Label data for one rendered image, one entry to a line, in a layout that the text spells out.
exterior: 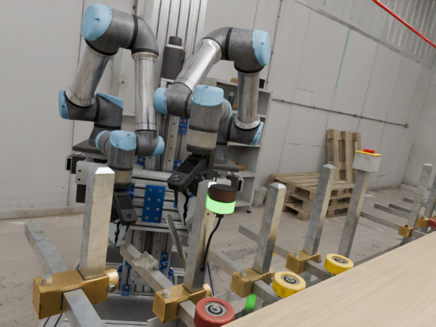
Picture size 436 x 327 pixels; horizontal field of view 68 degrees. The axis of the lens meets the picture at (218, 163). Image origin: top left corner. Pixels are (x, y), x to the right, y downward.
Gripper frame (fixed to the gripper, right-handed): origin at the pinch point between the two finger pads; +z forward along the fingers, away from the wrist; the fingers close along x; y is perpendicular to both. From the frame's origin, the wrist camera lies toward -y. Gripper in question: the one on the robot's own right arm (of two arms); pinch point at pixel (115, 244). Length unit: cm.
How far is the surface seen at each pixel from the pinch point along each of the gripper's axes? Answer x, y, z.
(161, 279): 0.1, -28.2, -3.3
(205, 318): 4, -49, -8
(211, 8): -189, 221, -150
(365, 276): -49, -57, -7
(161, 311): 5.0, -36.6, -1.5
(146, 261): 0.7, -21.0, -4.9
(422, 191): -152, -36, -20
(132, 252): 0.7, -12.7, -3.3
